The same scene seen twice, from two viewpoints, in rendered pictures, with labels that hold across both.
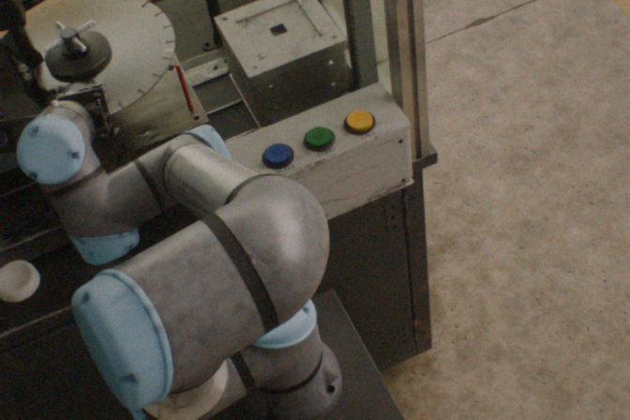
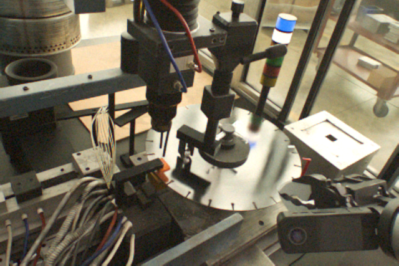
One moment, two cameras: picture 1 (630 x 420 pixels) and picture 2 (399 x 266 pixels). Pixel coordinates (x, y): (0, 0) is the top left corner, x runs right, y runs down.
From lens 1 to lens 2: 115 cm
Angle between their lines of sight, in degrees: 24
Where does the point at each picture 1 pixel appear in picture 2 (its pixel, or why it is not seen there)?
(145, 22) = (258, 125)
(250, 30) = (313, 136)
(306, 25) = (346, 136)
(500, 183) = not seen: hidden behind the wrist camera
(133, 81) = (282, 169)
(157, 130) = (279, 208)
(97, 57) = (244, 149)
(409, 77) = not seen: outside the picture
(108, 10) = not seen: hidden behind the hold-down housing
